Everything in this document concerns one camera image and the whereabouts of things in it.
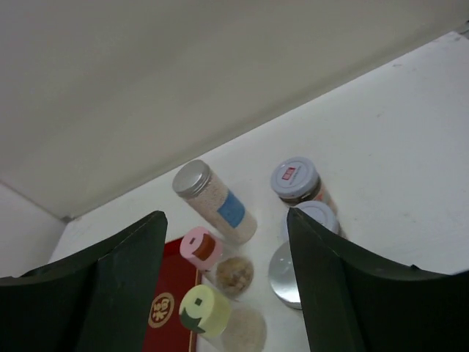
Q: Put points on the tall jar silver lid blue label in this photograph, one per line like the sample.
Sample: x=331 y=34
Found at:
x=198 y=185

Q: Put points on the red tray gold emblem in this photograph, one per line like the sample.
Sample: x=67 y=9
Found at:
x=164 y=329

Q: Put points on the yellow-green cap spice bottle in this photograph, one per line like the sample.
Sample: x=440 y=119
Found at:
x=227 y=325

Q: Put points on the pink cap spice bottle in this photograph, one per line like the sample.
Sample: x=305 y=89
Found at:
x=221 y=264

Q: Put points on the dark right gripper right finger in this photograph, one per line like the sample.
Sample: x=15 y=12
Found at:
x=355 y=300

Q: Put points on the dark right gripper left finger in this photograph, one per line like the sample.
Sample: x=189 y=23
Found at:
x=97 y=299

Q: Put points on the jar white lid red logo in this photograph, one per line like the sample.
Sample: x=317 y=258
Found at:
x=297 y=180

